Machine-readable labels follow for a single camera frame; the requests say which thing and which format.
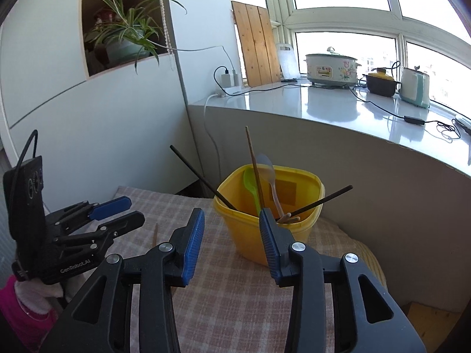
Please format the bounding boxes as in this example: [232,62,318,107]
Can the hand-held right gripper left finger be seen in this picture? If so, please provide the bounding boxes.
[39,208,205,353]

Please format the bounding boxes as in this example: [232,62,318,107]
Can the white cutting board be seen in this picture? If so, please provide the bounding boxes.
[276,43,298,81]

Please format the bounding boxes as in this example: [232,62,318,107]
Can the black chopstick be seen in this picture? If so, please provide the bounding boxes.
[289,185,354,217]
[170,145,238,212]

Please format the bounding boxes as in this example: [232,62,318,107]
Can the clear plastic spoon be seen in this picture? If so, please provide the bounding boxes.
[256,153,286,218]

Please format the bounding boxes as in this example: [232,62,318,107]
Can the white bead cord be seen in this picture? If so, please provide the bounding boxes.
[156,0,176,70]

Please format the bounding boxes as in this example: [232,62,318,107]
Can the floral white rice cooker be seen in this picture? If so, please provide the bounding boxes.
[305,46,362,88]

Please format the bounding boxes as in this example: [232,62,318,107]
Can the green plastic spoon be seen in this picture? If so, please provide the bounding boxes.
[243,168,262,216]

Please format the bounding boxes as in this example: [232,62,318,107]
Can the pink checked cloth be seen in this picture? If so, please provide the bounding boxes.
[79,186,369,353]

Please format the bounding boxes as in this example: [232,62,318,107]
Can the white window frame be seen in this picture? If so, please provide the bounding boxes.
[224,0,471,108]

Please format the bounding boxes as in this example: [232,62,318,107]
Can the black cable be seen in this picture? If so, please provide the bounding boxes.
[226,81,313,97]
[348,87,407,120]
[425,119,463,141]

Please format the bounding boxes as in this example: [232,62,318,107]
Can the black pot with yellow lid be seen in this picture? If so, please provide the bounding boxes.
[364,67,402,98]

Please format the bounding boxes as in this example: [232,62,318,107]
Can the person's left forearm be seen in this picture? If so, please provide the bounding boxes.
[0,276,59,353]

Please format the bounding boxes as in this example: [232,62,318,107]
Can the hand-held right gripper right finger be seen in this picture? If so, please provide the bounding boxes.
[258,209,427,353]

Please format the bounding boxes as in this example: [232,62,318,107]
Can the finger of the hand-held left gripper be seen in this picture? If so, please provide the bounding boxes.
[48,197,132,229]
[54,211,145,253]

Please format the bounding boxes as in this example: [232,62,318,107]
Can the thin white cable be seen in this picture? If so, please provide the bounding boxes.
[158,44,236,76]

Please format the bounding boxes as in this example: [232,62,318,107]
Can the person's left hand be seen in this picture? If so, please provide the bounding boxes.
[14,274,66,315]

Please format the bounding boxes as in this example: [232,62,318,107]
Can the yellow plastic container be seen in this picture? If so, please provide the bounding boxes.
[214,166,325,266]

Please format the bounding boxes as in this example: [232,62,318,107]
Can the potted spider plant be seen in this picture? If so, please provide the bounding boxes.
[84,0,188,74]

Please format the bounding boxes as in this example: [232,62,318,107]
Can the wooden plank board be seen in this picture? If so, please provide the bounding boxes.
[231,1,282,87]

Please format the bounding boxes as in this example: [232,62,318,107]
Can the white and teal kettle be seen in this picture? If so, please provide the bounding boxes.
[399,66,430,109]

